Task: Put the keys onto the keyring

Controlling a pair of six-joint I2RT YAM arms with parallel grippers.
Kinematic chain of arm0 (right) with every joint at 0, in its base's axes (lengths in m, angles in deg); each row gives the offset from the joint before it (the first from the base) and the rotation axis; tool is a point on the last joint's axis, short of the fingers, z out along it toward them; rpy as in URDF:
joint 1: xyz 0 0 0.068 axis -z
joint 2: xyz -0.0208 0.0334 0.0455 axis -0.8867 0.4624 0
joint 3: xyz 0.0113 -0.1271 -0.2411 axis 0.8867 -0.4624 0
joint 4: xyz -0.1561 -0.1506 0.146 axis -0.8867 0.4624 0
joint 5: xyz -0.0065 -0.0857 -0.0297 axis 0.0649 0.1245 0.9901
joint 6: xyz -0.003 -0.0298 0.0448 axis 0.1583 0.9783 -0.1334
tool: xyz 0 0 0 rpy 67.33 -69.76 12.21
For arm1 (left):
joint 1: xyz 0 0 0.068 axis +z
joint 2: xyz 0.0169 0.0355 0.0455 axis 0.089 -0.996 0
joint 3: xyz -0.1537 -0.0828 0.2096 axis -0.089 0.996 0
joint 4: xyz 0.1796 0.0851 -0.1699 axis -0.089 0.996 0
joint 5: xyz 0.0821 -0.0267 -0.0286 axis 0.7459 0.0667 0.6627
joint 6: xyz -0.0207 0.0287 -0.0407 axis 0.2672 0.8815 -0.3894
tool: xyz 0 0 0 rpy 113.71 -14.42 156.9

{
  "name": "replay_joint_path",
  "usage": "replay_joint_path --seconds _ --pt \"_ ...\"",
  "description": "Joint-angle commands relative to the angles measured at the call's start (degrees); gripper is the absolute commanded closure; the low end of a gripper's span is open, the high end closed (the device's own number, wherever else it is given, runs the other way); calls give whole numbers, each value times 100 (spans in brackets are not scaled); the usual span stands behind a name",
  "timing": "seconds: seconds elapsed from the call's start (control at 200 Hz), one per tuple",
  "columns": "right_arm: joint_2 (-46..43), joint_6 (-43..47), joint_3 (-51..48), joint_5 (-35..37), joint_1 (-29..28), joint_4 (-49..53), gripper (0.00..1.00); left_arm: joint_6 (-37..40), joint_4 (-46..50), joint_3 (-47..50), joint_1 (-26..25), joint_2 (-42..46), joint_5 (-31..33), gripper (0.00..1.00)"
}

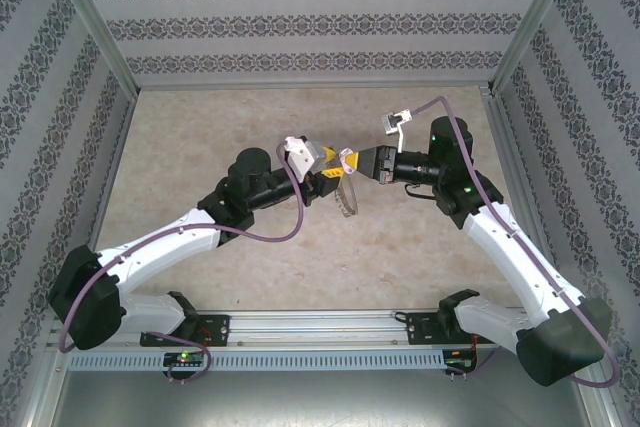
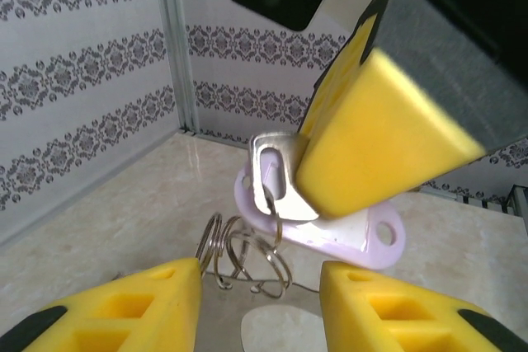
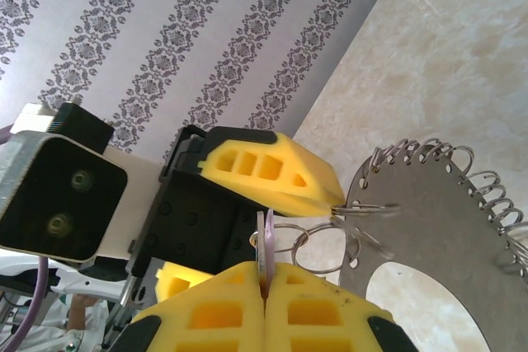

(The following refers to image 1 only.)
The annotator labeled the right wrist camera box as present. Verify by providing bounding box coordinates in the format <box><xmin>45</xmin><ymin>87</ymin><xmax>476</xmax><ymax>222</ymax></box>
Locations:
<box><xmin>380</xmin><ymin>110</ymin><xmax>415</xmax><ymax>153</ymax></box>

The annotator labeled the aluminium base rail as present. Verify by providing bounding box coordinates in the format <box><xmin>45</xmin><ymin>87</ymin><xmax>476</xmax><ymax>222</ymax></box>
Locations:
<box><xmin>49</xmin><ymin>310</ymin><xmax>586</xmax><ymax>348</ymax></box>

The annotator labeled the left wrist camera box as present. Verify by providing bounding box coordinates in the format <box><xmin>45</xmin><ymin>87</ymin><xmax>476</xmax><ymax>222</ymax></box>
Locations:
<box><xmin>279</xmin><ymin>135</ymin><xmax>327</xmax><ymax>183</ymax></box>

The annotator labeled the circuit board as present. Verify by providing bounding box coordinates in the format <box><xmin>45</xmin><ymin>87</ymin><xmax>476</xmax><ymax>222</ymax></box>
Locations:
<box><xmin>444</xmin><ymin>349</ymin><xmax>479</xmax><ymax>371</ymax></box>
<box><xmin>163</xmin><ymin>351</ymin><xmax>206</xmax><ymax>368</ymax></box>

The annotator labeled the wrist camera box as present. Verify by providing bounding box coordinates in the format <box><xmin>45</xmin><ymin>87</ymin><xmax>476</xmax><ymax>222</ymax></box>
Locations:
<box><xmin>380</xmin><ymin>110</ymin><xmax>415</xmax><ymax>153</ymax></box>
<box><xmin>279</xmin><ymin>135</ymin><xmax>327</xmax><ymax>183</ymax></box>

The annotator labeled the right circuit board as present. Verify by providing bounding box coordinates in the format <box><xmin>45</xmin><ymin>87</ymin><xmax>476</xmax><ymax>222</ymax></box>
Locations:
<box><xmin>444</xmin><ymin>349</ymin><xmax>479</xmax><ymax>371</ymax></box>

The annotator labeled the left circuit board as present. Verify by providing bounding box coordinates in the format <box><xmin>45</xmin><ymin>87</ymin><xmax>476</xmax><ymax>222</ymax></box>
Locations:
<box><xmin>163</xmin><ymin>351</ymin><xmax>206</xmax><ymax>368</ymax></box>

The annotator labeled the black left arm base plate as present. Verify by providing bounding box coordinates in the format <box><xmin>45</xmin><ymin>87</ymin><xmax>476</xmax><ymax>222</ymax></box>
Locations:
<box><xmin>139</xmin><ymin>314</ymin><xmax>232</xmax><ymax>348</ymax></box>

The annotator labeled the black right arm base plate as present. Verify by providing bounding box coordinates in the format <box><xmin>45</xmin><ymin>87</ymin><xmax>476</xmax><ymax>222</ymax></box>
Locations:
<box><xmin>407</xmin><ymin>311</ymin><xmax>496</xmax><ymax>347</ymax></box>

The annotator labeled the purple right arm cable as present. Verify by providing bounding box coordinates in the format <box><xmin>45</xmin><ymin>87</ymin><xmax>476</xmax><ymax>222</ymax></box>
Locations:
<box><xmin>408</xmin><ymin>96</ymin><xmax>621</xmax><ymax>388</ymax></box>

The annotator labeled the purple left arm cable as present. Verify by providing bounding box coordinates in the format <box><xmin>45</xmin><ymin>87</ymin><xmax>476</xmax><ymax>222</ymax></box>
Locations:
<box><xmin>58</xmin><ymin>144</ymin><xmax>307</xmax><ymax>386</ymax></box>

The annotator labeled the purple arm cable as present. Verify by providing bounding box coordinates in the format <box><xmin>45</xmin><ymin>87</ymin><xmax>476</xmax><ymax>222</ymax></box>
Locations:
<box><xmin>408</xmin><ymin>96</ymin><xmax>621</xmax><ymax>388</ymax></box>
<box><xmin>58</xmin><ymin>144</ymin><xmax>307</xmax><ymax>386</ymax></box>

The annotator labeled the aluminium frame post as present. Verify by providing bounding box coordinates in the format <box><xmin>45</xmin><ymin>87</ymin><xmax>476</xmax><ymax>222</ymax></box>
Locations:
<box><xmin>488</xmin><ymin>0</ymin><xmax>585</xmax><ymax>96</ymax></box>
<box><xmin>42</xmin><ymin>0</ymin><xmax>140</xmax><ymax>94</ymax></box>

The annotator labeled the grey slotted cable duct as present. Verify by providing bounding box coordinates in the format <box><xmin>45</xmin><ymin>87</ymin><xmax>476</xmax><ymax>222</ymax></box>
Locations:
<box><xmin>67</xmin><ymin>350</ymin><xmax>446</xmax><ymax>371</ymax></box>

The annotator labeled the grey metal panel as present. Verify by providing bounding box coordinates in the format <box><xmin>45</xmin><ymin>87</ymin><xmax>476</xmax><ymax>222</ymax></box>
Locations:
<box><xmin>47</xmin><ymin>369</ymin><xmax>614</xmax><ymax>427</ymax></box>

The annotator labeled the aluminium side rail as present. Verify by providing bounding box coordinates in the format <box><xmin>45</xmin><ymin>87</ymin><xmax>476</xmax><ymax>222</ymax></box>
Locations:
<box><xmin>479</xmin><ymin>86</ymin><xmax>569</xmax><ymax>308</ymax></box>
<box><xmin>69</xmin><ymin>89</ymin><xmax>140</xmax><ymax>311</ymax></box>

